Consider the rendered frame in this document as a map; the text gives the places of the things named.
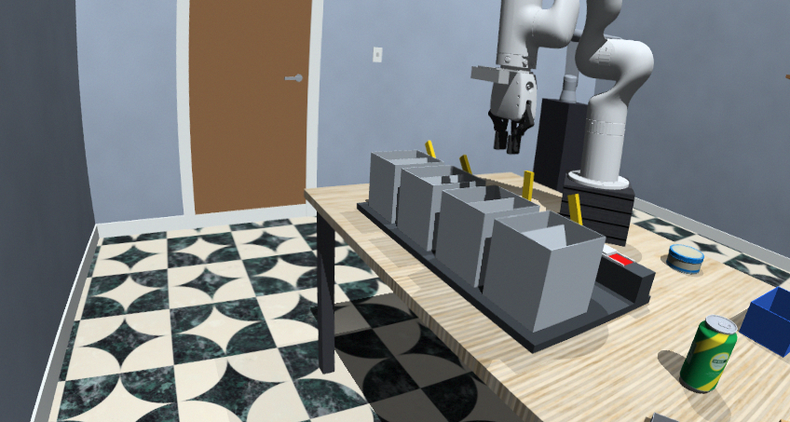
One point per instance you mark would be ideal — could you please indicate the green and yellow drink can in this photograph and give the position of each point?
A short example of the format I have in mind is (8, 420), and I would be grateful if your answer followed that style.
(709, 353)

